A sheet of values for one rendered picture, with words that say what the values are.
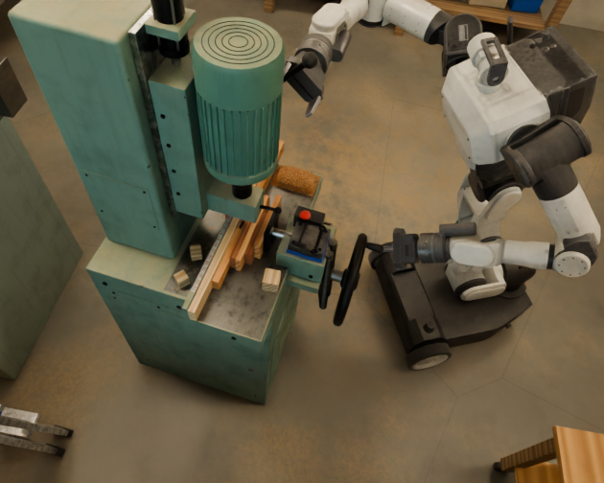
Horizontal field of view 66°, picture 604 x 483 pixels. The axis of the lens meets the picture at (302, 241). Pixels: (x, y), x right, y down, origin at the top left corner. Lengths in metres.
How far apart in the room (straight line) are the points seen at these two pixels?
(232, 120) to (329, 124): 2.15
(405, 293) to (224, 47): 1.52
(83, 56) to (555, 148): 0.97
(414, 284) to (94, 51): 1.67
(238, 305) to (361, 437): 1.04
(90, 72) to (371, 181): 2.02
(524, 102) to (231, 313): 0.88
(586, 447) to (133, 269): 1.50
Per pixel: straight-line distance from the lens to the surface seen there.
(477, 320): 2.27
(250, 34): 0.97
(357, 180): 2.77
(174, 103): 1.02
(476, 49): 1.22
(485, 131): 1.22
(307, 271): 1.30
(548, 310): 2.68
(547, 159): 1.16
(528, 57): 1.34
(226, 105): 0.93
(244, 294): 1.27
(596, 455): 1.85
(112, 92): 1.03
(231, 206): 1.25
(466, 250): 1.32
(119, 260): 1.49
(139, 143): 1.09
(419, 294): 2.20
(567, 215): 1.23
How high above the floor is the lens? 2.02
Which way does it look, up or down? 55 degrees down
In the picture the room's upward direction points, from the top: 9 degrees clockwise
